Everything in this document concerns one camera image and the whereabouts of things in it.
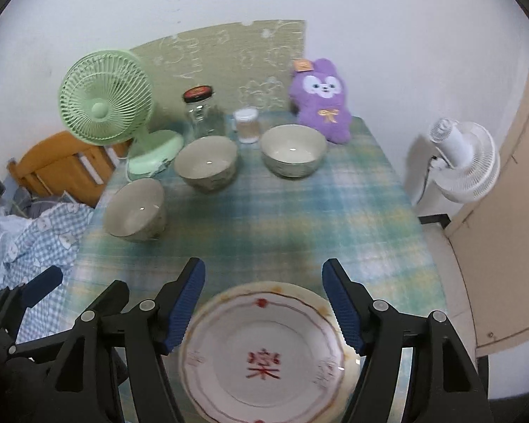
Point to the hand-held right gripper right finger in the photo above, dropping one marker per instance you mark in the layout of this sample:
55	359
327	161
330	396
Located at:
344	304

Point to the cream bowl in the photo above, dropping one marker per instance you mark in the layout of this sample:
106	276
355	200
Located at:
134	211

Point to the beige door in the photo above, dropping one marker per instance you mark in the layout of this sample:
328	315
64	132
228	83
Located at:
511	207

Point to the white plate red character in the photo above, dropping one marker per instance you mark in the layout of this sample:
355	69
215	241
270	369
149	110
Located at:
304	293

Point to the wooden chair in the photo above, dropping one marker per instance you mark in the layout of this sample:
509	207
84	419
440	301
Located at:
53	163

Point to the green desk fan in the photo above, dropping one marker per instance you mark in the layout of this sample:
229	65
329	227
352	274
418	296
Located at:
101	105

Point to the cotton swab container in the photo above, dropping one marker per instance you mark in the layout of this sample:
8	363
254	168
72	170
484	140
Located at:
248	127

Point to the white clip fan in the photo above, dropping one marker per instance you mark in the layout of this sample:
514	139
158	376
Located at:
463	158

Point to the glass jar with dark lid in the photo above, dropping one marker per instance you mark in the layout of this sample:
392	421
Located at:
205	114

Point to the white plate with red pattern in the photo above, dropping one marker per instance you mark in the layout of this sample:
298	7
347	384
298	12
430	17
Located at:
264	343

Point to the striped grey pillow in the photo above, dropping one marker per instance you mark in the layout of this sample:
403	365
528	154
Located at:
39	207

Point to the blue checkered bear blanket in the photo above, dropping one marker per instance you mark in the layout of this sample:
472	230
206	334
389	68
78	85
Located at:
39	246

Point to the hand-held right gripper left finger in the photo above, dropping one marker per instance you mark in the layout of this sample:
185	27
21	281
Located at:
185	304

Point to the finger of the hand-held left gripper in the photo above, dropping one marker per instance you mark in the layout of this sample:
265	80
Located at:
112	295
42	284

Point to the purple plush bunny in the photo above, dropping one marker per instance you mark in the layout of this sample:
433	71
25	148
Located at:
322	101

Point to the grey-green ceramic bowl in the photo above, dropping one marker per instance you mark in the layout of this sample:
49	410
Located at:
293	152
205	165

